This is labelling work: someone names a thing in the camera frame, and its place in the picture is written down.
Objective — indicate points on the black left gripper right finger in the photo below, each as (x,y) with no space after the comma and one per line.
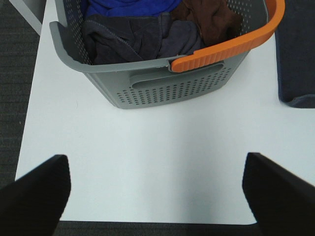
(282,203)

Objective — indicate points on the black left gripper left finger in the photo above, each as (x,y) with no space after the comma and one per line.
(34,204)

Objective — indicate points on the dark navy towel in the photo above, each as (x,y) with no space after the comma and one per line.
(295,53)

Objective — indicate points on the dark grey towel in basket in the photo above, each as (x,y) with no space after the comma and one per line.
(112,40)

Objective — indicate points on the brown towel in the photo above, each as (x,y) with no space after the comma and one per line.
(216,22)

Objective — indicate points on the blue towel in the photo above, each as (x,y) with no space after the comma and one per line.
(117,8)

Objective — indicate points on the grey basket with orange rim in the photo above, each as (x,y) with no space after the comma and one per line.
(164,81)

